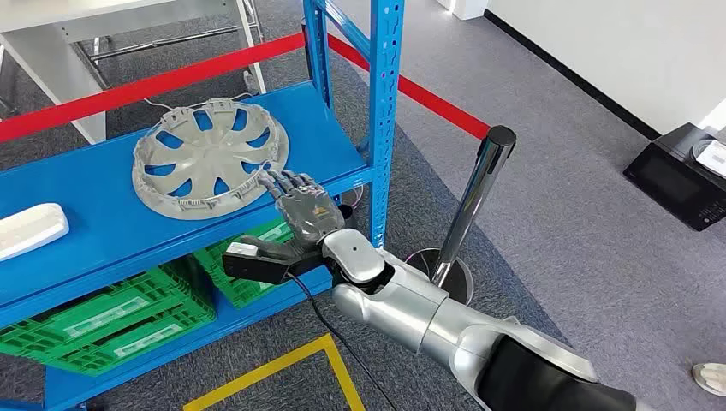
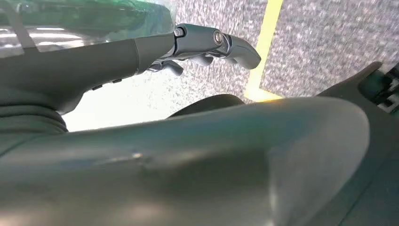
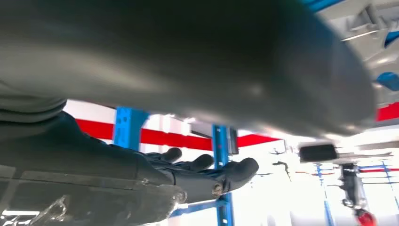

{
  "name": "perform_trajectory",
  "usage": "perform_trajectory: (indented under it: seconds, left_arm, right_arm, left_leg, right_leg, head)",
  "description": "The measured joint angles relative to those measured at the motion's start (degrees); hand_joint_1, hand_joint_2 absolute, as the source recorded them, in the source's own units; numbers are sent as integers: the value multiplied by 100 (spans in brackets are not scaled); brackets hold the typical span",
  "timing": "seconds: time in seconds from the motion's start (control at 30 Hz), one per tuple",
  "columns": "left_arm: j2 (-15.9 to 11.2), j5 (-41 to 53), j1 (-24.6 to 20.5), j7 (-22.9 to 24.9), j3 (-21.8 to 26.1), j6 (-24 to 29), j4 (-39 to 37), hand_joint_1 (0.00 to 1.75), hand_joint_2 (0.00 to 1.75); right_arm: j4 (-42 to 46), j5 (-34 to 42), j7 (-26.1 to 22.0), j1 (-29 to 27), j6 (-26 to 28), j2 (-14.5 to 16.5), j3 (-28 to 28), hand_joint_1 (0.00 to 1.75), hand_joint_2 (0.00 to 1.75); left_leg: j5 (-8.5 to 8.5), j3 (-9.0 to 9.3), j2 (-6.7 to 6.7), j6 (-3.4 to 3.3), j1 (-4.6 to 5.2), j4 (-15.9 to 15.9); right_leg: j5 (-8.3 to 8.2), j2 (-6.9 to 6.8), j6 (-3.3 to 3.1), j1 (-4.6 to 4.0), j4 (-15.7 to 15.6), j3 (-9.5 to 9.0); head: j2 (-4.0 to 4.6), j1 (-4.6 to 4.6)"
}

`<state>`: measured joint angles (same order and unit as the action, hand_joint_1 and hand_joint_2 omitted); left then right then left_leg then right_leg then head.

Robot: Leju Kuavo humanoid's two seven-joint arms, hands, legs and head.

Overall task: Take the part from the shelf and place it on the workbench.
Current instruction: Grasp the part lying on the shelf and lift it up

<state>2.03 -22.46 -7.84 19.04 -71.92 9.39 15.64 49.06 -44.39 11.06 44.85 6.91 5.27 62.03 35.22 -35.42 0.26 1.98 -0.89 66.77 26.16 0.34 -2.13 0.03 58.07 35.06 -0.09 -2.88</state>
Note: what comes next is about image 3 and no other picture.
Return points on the distant blue storage rack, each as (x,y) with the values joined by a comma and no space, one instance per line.
(328,215)

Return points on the black barrier post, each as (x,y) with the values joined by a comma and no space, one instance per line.
(233,140)

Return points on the long red barrier belt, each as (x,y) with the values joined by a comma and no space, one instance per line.
(255,141)

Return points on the dark device with red part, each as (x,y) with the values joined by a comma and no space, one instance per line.
(350,184)

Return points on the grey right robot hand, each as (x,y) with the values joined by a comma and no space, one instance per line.
(187,62)

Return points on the short red barrier belt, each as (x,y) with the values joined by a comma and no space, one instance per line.
(174,138)

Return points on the black rectangular block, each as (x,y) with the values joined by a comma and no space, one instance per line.
(318,153)

